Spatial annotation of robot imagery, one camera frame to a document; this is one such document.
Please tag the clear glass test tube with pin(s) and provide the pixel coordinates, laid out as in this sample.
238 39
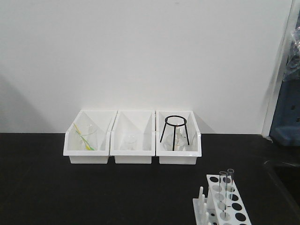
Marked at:
223 193
230 179

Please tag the white test tube rack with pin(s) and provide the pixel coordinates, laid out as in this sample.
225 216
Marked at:
206 207

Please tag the grey-blue pegboard drying rack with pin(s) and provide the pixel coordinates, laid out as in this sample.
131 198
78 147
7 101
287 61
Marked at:
285 128

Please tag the white middle storage bin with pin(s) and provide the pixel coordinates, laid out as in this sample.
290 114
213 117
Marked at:
138 123

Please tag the white storage bin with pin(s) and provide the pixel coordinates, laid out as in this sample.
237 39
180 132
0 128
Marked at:
138 123
104 121
191 152

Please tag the small clear glass beaker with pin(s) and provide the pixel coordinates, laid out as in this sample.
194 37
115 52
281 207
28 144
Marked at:
130 142

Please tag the clear glass flask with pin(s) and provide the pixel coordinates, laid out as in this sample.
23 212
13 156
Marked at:
176 142

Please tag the white right storage bin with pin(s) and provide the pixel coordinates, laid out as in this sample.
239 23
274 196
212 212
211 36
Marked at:
191 152

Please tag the clear glass beaker left bin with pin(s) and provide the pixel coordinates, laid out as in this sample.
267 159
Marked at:
89 132

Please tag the white left storage bin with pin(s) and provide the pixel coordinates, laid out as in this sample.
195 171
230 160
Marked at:
104 121

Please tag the yellow green stirring rod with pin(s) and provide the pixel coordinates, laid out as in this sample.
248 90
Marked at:
87 145

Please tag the clear plastic bag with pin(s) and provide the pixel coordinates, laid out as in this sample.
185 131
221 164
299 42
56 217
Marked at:
292 68

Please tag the black wire tripod stand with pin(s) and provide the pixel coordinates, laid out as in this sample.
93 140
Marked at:
173 122

